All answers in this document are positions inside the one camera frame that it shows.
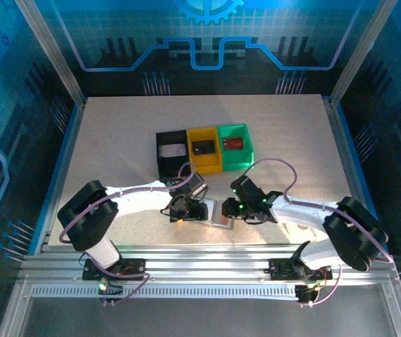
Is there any grey card holder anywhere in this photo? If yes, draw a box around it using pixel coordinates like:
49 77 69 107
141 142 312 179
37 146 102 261
199 197 237 230

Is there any white VIP card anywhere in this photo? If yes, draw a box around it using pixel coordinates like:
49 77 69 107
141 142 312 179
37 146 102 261
160 143 187 158

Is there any black card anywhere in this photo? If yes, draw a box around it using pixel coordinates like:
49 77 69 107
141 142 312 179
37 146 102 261
191 140 217 154

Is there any black plastic bin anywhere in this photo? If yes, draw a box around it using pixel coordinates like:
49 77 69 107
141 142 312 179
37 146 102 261
156 129 191 180

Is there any green plastic bin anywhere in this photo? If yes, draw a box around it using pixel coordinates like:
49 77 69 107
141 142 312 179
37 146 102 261
216 123 256 172

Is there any yellow plastic bin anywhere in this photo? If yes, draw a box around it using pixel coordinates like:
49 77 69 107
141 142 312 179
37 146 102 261
185 126 224 176

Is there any small controller board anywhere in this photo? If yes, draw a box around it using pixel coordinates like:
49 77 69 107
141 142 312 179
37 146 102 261
294 284 322 308
96 279 124 306

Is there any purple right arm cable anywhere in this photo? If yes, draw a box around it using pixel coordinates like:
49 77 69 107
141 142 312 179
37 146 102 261
244 157 396 309

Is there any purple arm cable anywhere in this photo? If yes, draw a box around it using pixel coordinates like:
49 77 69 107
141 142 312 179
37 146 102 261
58 161 197 307
244 157 396 309

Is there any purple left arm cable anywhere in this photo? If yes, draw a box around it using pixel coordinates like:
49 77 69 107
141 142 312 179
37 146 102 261
58 161 197 307

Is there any aluminium frame front rail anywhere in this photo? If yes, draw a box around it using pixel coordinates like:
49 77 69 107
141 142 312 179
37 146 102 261
19 244 397 282

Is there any slotted grey cable tray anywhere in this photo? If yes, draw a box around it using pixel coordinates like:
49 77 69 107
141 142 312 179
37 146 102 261
29 283 301 299

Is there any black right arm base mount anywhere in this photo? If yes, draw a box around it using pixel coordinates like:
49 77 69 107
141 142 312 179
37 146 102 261
268 258 334 282

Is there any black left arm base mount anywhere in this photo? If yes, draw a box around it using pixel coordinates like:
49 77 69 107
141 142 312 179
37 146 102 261
82 258 147 282

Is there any blue edged side rail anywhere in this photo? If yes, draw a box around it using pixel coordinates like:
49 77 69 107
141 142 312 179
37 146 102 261
322 96 390 256
27 98 87 256

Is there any aluminium frame post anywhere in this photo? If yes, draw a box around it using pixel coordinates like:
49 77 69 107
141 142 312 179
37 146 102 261
328 0 400 106
13 0 87 108

